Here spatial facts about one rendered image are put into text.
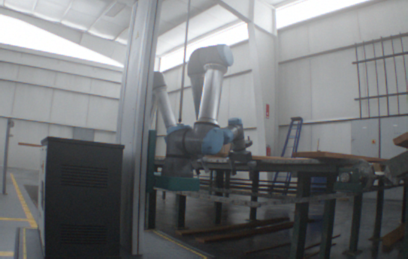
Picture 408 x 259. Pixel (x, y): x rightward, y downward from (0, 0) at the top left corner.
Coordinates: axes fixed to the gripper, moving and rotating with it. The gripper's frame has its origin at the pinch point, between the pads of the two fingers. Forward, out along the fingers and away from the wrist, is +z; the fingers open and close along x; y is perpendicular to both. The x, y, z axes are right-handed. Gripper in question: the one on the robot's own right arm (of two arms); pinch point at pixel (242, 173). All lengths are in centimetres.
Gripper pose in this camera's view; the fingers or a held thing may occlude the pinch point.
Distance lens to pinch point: 172.1
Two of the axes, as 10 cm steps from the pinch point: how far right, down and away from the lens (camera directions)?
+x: 6.3, 0.7, -7.8
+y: -7.6, 2.8, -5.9
